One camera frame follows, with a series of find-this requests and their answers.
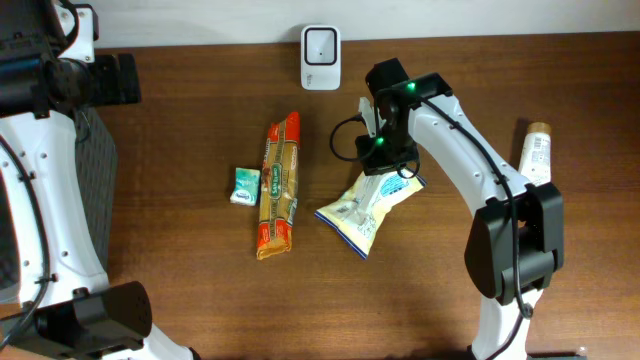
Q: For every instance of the cream blue snack bag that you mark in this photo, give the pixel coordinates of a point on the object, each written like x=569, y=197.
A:
x=358, y=214

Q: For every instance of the small teal tissue pack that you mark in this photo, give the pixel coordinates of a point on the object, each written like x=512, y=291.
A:
x=247, y=185

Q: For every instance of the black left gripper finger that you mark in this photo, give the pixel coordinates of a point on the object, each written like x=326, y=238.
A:
x=129, y=80
x=105, y=71

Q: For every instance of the white barcode scanner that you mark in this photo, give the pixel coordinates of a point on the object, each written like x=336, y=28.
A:
x=320, y=48

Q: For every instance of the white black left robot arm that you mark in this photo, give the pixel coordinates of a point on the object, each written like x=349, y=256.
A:
x=115, y=323

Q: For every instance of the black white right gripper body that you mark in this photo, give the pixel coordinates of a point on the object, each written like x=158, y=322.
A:
x=388, y=163

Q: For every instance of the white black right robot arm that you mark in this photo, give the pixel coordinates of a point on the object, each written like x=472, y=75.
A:
x=516, y=241

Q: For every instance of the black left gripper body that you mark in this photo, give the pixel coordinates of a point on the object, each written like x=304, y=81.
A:
x=122, y=78

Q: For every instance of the grey plastic basket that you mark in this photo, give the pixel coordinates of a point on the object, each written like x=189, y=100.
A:
x=57, y=186

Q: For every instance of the leaf pattern cream tube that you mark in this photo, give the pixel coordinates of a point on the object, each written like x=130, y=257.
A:
x=535, y=160

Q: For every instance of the orange San Remo pasta pack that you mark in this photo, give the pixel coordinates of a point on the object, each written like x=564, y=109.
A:
x=279, y=188

